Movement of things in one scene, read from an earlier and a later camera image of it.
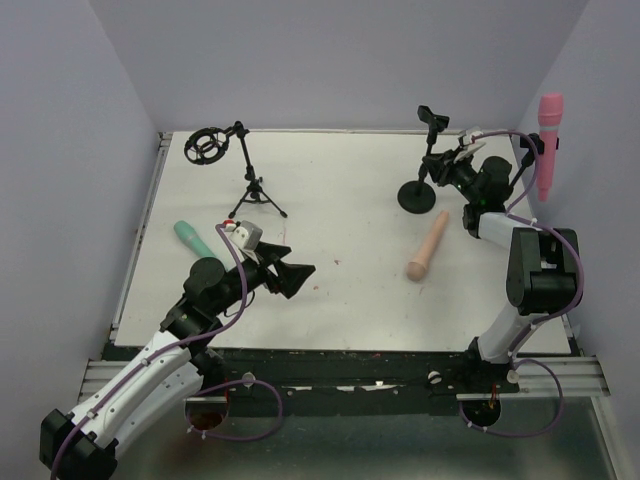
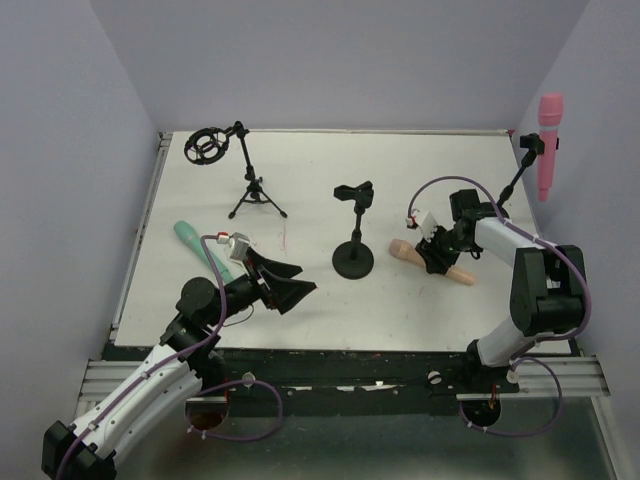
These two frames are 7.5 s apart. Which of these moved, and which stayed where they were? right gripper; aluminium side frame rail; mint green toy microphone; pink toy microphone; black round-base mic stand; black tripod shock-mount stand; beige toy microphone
Moved: beige toy microphone; right gripper
Stayed: mint green toy microphone; pink toy microphone; black tripod shock-mount stand; aluminium side frame rail; black round-base mic stand
